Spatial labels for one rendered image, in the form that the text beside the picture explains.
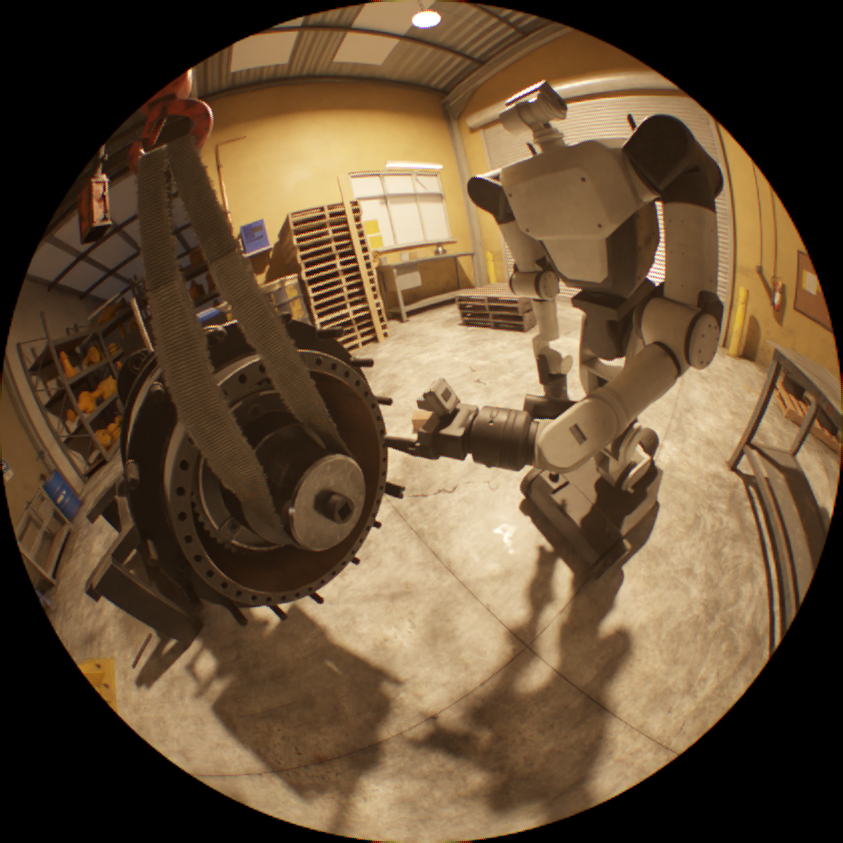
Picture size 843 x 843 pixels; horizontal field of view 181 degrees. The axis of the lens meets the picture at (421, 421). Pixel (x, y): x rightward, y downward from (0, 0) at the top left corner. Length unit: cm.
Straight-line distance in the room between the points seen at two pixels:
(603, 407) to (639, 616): 107
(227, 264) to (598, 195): 47
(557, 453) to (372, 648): 103
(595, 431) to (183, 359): 43
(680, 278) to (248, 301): 52
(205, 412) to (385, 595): 107
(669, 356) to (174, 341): 55
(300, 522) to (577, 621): 106
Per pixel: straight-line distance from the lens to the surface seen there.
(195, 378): 27
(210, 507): 45
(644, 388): 39
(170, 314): 27
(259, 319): 29
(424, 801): 126
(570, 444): 33
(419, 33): 690
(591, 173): 46
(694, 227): 44
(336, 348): 49
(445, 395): 39
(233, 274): 28
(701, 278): 44
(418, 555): 126
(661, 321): 43
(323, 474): 34
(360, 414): 50
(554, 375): 89
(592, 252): 52
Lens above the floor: 111
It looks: 35 degrees down
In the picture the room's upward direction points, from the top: 12 degrees counter-clockwise
